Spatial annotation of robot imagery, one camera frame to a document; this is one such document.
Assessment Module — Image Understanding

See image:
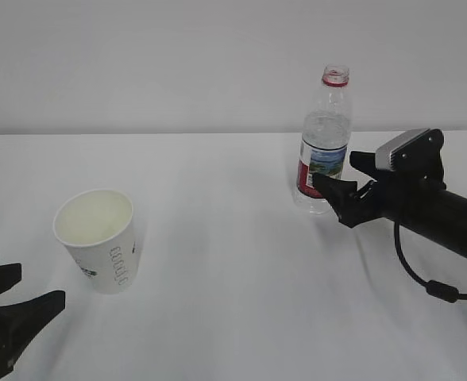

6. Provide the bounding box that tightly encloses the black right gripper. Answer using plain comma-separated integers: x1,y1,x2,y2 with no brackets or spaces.
312,130,446,227

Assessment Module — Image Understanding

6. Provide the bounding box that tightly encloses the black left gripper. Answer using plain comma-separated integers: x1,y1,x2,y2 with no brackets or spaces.
0,263,66,380

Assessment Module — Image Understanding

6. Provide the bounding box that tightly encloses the clear plastic water bottle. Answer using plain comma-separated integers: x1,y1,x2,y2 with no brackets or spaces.
293,64,352,214

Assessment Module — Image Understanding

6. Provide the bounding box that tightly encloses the white paper cup green logo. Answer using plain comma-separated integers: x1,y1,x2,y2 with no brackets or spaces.
52,189,140,294

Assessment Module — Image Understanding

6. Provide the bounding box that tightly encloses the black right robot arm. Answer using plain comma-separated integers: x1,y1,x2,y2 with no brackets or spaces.
312,129,467,259

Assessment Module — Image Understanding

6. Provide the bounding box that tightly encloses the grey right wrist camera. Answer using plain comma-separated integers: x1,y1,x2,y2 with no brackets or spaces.
375,129,430,171

